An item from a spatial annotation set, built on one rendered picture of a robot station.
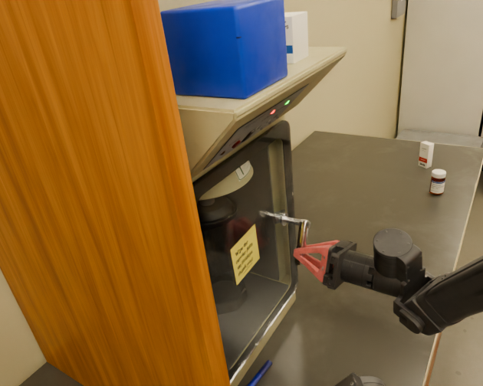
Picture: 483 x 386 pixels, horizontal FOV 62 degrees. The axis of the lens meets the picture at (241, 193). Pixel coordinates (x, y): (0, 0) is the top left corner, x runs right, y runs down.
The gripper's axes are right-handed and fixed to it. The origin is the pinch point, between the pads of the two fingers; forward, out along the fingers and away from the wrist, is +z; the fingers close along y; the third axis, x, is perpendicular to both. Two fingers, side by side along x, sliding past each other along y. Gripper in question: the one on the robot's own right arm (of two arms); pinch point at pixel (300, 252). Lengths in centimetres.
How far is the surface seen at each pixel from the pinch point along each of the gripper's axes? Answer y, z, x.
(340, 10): -133, 49, -79
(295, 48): 17.8, -2.7, -34.1
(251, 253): 11.4, 4.1, -1.5
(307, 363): -0.4, -4.4, 22.0
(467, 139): -286, -7, -23
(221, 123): 35.6, -4.2, -23.6
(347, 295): -20.4, -5.0, 14.3
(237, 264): 15.9, 4.1, -0.6
